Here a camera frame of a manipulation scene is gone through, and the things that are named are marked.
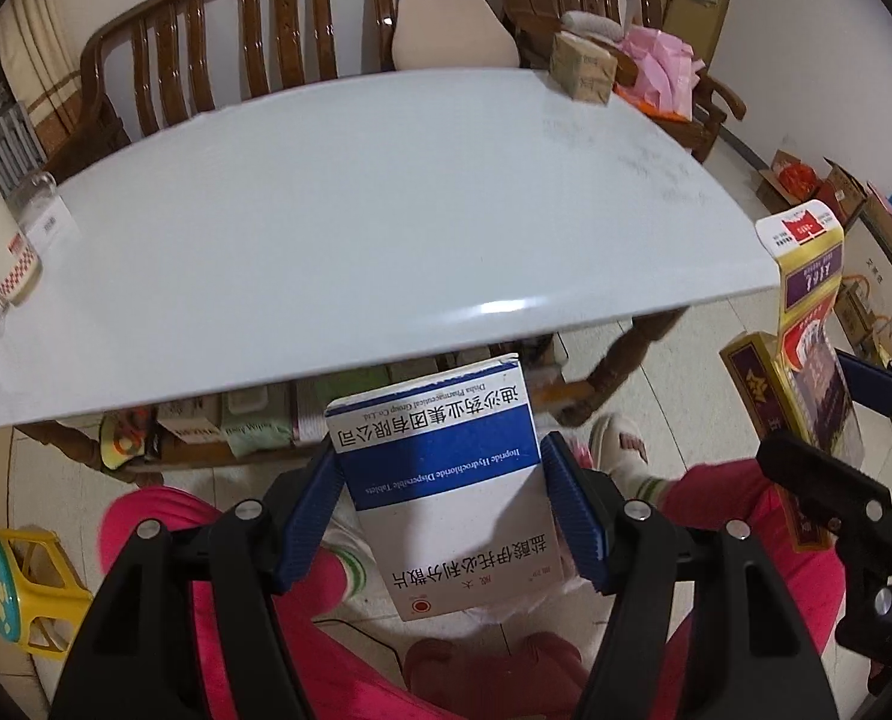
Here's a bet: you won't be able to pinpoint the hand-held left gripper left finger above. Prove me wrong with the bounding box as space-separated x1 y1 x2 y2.
48 439 346 720

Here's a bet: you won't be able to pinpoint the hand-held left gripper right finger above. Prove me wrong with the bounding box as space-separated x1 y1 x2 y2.
539 431 840 720

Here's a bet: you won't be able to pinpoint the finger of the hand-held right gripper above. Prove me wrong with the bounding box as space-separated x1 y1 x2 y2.
756 431 892 557
834 347 892 440

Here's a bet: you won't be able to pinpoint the purple and gold carton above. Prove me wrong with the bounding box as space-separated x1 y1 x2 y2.
719 199 867 552

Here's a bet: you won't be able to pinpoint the white red-printed plastic bag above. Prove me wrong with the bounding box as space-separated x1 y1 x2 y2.
386 570 597 646

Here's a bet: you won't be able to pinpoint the blue and white medicine box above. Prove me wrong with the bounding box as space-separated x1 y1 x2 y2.
324 356 567 622

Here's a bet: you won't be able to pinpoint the beige slipper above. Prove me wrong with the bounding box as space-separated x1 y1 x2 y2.
591 412 672 511

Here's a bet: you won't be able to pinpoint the person's right leg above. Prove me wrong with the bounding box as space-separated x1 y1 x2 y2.
641 457 848 683

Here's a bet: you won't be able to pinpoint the person's leg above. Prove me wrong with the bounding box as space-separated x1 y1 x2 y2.
99 486 417 720
641 457 848 683

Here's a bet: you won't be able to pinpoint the pale green packet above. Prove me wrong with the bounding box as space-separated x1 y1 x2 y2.
221 386 293 458

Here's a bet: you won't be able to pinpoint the person's left leg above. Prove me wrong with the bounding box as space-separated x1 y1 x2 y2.
99 486 417 720

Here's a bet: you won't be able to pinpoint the white cardboard carton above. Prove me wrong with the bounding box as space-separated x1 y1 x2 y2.
155 396 226 445

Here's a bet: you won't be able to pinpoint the brown open cardboard box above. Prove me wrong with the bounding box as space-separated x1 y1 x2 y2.
821 157 870 230

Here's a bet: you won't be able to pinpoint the colourful round toy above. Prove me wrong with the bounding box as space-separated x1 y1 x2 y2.
101 412 151 470

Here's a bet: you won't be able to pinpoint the open cardboard box red contents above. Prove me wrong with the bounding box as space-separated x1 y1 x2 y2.
756 150 822 215

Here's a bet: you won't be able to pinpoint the yellow plastic stool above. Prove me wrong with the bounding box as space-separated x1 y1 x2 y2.
0 529 94 646

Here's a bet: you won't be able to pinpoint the brown wooden armchair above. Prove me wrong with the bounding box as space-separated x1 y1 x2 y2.
516 0 747 162

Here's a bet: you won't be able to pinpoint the orange plastic bag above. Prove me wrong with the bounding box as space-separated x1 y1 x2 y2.
612 84 690 123

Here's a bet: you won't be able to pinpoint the pink plastic bag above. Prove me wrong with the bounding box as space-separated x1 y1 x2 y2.
618 24 705 121

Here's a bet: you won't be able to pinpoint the clear plastic container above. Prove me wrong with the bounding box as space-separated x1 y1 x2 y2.
3 171 79 252

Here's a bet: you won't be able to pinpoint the white round cushion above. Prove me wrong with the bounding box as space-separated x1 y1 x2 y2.
561 9 627 42

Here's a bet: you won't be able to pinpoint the grey radiator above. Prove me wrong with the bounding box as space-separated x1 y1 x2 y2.
0 101 49 181

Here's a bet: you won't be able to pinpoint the brown wooden bench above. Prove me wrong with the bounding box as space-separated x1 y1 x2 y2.
44 0 522 181

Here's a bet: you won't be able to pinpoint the beige back cushion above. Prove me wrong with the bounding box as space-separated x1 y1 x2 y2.
392 0 522 70

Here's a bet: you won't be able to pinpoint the black cable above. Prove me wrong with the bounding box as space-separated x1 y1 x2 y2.
314 615 406 691

